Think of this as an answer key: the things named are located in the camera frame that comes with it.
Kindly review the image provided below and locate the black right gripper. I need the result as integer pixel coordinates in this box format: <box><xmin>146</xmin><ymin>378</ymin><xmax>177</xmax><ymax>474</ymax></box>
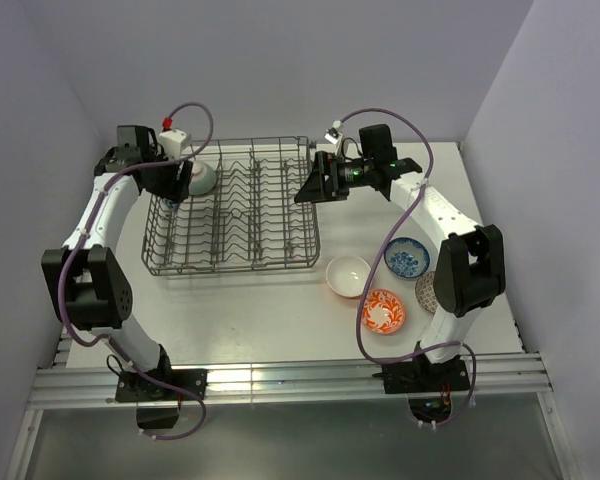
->
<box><xmin>295</xmin><ymin>150</ymin><xmax>375</xmax><ymax>203</ymax></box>

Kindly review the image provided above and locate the pale green bowl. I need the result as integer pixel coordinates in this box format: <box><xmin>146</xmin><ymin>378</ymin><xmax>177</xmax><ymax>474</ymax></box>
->
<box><xmin>188</xmin><ymin>161</ymin><xmax>216</xmax><ymax>196</ymax></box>

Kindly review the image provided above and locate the orange floral pattern bowl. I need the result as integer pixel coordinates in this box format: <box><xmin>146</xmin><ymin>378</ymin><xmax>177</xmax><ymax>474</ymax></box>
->
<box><xmin>361</xmin><ymin>288</ymin><xmax>407</xmax><ymax>335</ymax></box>

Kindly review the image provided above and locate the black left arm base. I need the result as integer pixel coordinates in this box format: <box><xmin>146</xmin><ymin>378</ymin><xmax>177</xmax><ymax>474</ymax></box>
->
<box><xmin>114</xmin><ymin>367</ymin><xmax>209</xmax><ymax>404</ymax></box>

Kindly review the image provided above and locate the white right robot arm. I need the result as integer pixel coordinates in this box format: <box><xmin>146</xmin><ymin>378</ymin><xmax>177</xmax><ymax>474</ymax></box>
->
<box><xmin>294</xmin><ymin>124</ymin><xmax>506</xmax><ymax>390</ymax></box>

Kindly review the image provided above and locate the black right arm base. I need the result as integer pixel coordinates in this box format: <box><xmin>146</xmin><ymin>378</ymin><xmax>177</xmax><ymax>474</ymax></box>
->
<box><xmin>372</xmin><ymin>354</ymin><xmax>472</xmax><ymax>394</ymax></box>

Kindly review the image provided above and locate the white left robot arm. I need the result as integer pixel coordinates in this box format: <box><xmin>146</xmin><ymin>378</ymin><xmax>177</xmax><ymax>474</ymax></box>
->
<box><xmin>41</xmin><ymin>125</ymin><xmax>192</xmax><ymax>399</ymax></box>

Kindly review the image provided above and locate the plain white bowl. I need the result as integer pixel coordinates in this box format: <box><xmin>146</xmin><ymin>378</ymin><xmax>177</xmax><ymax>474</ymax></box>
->
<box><xmin>325</xmin><ymin>255</ymin><xmax>371</xmax><ymax>298</ymax></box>

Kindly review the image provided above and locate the blue floral bowl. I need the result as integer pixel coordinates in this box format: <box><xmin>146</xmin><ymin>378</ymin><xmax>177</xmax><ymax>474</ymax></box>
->
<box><xmin>383</xmin><ymin>237</ymin><xmax>431</xmax><ymax>279</ymax></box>

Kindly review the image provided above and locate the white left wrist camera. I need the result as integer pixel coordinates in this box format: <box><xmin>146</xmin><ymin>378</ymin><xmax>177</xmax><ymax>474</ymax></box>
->
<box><xmin>157</xmin><ymin>117</ymin><xmax>191</xmax><ymax>160</ymax></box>

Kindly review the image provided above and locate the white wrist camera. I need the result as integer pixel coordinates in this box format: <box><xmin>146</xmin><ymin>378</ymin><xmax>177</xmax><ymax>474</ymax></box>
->
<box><xmin>324</xmin><ymin>120</ymin><xmax>344</xmax><ymax>151</ymax></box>
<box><xmin>157</xmin><ymin>117</ymin><xmax>191</xmax><ymax>160</ymax></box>

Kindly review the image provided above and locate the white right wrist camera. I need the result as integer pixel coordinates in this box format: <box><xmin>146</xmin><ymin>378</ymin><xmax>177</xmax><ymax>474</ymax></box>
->
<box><xmin>324</xmin><ymin>120</ymin><xmax>344</xmax><ymax>151</ymax></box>

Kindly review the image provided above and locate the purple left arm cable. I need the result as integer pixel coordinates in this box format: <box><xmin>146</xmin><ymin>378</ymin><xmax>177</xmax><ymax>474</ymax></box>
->
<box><xmin>59</xmin><ymin>102</ymin><xmax>216</xmax><ymax>441</ymax></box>

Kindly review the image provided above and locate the grey wire dish rack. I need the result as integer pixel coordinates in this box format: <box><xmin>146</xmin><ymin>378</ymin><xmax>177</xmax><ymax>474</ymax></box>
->
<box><xmin>142</xmin><ymin>136</ymin><xmax>321</xmax><ymax>276</ymax></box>

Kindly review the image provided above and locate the aluminium mounting rail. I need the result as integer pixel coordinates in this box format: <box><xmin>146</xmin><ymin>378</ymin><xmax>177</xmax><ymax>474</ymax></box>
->
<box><xmin>27</xmin><ymin>353</ymin><xmax>552</xmax><ymax>410</ymax></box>

